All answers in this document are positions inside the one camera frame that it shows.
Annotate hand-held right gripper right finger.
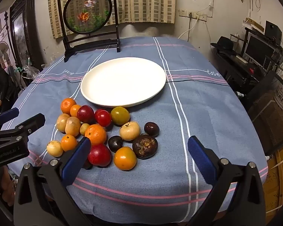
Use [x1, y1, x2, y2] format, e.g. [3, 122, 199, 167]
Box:
[187, 136, 267, 226]

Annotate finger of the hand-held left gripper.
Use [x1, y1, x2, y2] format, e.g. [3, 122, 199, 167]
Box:
[1, 113, 46, 137]
[0, 108, 20, 130]

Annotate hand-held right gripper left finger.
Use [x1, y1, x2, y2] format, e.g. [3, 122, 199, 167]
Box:
[13, 137, 93, 226]

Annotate orange tomato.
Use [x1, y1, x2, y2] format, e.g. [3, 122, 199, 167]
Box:
[70, 104, 82, 118]
[114, 146, 137, 171]
[61, 134, 78, 152]

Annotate beige round fruit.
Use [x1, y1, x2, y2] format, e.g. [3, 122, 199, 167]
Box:
[65, 116, 81, 137]
[46, 140, 64, 157]
[119, 121, 141, 141]
[56, 113, 71, 132]

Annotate small yellow green fruit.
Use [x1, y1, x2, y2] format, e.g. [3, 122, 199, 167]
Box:
[80, 123, 90, 136]

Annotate orange mandarin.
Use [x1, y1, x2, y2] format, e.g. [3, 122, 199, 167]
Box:
[61, 98, 77, 114]
[85, 124, 107, 146]

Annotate dark purple round fruit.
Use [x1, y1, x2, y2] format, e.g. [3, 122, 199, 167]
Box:
[108, 135, 124, 153]
[144, 122, 160, 137]

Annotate dark brown mangosteen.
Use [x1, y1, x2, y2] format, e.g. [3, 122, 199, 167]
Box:
[132, 134, 158, 159]

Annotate white round plate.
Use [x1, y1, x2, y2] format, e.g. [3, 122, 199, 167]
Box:
[80, 57, 167, 108]

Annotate blue checked tablecloth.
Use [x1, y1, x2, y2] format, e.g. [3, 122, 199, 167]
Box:
[8, 36, 269, 220]

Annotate dark red plum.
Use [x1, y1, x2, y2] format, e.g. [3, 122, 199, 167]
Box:
[77, 105, 95, 123]

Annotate clear plastic bag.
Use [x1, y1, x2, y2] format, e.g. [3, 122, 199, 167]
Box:
[21, 65, 42, 79]

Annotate green yellow tomato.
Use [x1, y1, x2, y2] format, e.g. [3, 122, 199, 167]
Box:
[111, 107, 130, 126]

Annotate electric fan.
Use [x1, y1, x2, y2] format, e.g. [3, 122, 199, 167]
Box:
[0, 40, 11, 63]

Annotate cardboard box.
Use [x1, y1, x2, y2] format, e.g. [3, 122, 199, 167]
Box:
[262, 139, 283, 217]

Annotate black mesh office chair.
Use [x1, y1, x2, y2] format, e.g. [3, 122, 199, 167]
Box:
[246, 71, 283, 156]

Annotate black computer desk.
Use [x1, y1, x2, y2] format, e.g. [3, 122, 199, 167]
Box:
[210, 42, 283, 95]

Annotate black hat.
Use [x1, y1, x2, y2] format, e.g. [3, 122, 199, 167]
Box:
[210, 36, 238, 53]

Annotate black computer monitor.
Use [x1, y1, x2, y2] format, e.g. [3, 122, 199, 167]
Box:
[244, 32, 278, 68]

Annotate round goldfish embroidery table screen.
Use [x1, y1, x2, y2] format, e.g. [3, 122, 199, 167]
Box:
[57, 0, 121, 63]

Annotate black speaker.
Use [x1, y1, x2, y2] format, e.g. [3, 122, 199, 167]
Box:
[265, 21, 282, 43]

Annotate beige checked curtain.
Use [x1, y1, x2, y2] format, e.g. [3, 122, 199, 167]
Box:
[48, 0, 177, 39]

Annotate white power cable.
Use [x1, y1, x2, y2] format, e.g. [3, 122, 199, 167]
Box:
[178, 16, 199, 39]

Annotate wooden strip on wall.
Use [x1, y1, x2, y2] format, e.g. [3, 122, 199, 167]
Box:
[244, 18, 265, 32]

